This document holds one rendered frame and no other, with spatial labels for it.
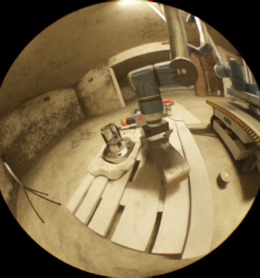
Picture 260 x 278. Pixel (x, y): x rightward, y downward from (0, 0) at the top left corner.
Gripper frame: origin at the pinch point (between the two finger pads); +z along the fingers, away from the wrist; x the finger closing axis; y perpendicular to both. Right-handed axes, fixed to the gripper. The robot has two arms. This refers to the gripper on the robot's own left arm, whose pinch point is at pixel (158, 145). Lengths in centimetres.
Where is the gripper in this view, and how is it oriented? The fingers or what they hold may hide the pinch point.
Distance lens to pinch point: 47.0
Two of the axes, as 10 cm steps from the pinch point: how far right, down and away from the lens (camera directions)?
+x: 9.5, -3.1, -0.5
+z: 2.9, 8.3, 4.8
